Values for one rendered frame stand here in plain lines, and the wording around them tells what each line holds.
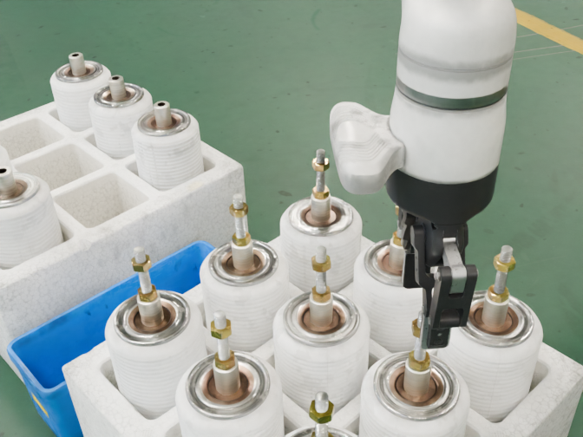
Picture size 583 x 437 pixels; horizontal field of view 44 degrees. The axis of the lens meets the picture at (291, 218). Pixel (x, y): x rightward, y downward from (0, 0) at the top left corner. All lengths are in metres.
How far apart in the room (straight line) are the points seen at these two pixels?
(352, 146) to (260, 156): 0.97
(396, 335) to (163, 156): 0.43
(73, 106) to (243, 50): 0.75
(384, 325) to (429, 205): 0.31
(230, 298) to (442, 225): 0.32
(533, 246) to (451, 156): 0.79
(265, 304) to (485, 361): 0.23
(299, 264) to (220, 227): 0.28
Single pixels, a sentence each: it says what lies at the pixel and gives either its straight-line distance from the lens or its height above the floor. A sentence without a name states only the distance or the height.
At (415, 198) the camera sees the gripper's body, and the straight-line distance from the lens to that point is 0.49.
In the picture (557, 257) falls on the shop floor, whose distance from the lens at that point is 1.23.
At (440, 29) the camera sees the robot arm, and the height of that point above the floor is 0.59.
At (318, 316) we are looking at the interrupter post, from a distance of 0.70.
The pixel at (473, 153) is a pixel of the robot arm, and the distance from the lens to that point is 0.47.
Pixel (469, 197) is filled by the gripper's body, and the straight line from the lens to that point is 0.49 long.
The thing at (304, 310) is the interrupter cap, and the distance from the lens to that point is 0.72.
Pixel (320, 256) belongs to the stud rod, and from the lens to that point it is 0.66.
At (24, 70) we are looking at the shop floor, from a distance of 1.91.
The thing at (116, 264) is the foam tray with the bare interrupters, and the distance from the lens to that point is 1.01.
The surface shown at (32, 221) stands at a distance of 0.95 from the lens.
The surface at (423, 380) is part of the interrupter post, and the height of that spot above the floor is 0.27.
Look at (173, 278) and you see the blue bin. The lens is 1.03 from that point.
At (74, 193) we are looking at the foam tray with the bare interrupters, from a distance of 1.08.
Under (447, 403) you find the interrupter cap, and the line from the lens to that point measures 0.65.
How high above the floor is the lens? 0.76
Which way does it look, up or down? 37 degrees down
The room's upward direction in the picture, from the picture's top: 2 degrees counter-clockwise
